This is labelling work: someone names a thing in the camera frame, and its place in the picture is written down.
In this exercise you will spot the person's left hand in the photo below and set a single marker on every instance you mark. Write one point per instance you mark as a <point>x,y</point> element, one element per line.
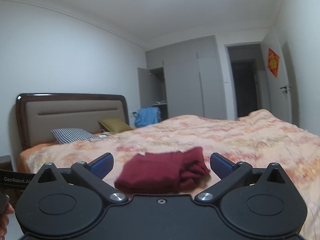
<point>4,220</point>

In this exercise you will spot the dark wooden nightstand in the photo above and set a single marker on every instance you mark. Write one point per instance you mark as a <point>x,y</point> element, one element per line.
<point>5,163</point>

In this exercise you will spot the checkered blue white pillow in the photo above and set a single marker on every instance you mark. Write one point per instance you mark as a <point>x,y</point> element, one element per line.
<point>70,135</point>

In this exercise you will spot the open grey wardrobe door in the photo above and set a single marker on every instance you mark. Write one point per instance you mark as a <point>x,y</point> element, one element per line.
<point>145,88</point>

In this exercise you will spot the brown padded headboard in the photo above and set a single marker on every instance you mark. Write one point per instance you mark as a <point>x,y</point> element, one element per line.
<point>37,114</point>

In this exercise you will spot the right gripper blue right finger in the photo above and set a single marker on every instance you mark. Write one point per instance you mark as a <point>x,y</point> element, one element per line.
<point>232,175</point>

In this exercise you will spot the white room door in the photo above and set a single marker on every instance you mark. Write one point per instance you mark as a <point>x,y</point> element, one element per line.
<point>284,106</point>

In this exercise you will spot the peach floral bed quilt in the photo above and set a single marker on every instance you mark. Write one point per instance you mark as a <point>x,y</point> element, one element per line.
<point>259,139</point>

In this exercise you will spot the grey built-in wardrobe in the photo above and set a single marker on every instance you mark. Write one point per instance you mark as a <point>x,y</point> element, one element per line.
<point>187,79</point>

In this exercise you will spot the blue clothes pile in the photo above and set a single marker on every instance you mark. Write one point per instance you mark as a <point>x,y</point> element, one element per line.
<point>147,116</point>

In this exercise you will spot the red diamond door decoration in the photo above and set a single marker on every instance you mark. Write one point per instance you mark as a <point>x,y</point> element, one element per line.
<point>273,62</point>

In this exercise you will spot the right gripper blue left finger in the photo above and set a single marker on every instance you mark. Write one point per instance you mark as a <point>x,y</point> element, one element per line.
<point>91,175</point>

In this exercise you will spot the dark red knitted garment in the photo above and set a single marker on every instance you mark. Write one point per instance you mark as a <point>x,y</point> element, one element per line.
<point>162,173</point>

